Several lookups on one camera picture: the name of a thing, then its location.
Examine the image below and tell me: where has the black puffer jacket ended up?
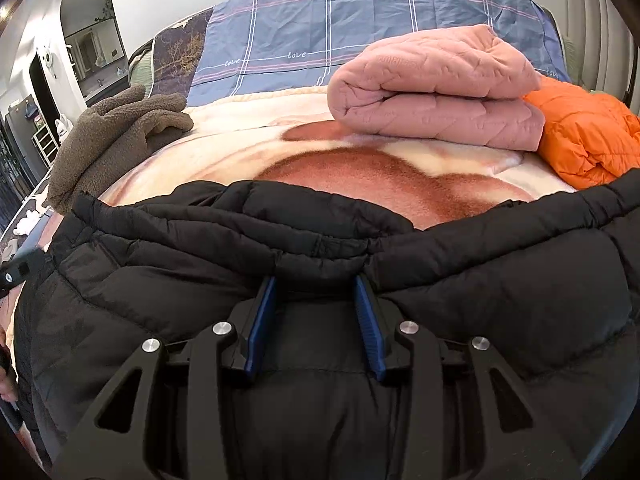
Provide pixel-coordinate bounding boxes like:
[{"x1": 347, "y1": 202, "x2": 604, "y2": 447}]
[{"x1": 12, "y1": 167, "x2": 640, "y2": 480}]

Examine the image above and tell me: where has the pink quilted jacket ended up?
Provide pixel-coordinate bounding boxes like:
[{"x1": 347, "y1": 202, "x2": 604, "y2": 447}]
[{"x1": 327, "y1": 24, "x2": 546, "y2": 152}]

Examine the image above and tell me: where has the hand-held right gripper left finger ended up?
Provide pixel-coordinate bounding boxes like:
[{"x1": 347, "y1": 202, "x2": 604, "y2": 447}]
[{"x1": 52, "y1": 275, "x2": 279, "y2": 480}]

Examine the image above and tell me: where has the bear printed blanket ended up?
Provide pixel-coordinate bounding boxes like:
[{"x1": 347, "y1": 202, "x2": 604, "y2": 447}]
[{"x1": 97, "y1": 85, "x2": 578, "y2": 233}]

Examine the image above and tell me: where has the grey pleated curtain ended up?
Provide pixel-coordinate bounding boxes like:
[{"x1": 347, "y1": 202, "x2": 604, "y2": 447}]
[{"x1": 560, "y1": 0, "x2": 640, "y2": 106}]

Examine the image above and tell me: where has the wall mirror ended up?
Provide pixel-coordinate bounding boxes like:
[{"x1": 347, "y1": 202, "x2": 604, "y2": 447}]
[{"x1": 65, "y1": 17, "x2": 128, "y2": 93}]

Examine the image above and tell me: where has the dark floral printed quilt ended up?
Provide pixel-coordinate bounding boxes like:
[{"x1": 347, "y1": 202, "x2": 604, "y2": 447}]
[{"x1": 0, "y1": 7, "x2": 216, "y2": 271}]

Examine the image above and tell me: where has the brown fleece garment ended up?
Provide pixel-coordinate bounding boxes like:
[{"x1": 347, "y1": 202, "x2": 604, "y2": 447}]
[{"x1": 47, "y1": 84, "x2": 195, "y2": 216}]

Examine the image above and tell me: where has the person's left hand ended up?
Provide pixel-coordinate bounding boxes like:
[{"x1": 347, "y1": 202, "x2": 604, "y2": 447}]
[{"x1": 0, "y1": 360, "x2": 19, "y2": 404}]

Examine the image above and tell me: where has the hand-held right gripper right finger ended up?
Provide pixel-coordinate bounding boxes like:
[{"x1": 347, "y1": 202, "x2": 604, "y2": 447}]
[{"x1": 352, "y1": 275, "x2": 581, "y2": 480}]

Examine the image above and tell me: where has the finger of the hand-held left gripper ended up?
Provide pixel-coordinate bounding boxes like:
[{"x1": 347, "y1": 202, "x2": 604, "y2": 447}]
[{"x1": 0, "y1": 247, "x2": 52, "y2": 302}]

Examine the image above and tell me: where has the blue plaid bed sheet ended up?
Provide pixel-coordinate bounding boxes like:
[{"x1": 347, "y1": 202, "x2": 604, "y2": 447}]
[{"x1": 189, "y1": 0, "x2": 573, "y2": 111}]

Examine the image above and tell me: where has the dark vanity cabinet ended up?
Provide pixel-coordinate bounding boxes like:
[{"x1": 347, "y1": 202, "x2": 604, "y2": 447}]
[{"x1": 82, "y1": 70, "x2": 132, "y2": 99}]

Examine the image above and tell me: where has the white ladder shelf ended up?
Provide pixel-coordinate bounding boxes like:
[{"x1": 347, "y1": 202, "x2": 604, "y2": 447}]
[{"x1": 32, "y1": 125, "x2": 59, "y2": 167}]

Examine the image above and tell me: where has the orange puffer jacket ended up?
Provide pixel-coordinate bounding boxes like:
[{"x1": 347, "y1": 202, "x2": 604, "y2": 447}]
[{"x1": 522, "y1": 80, "x2": 640, "y2": 192}]

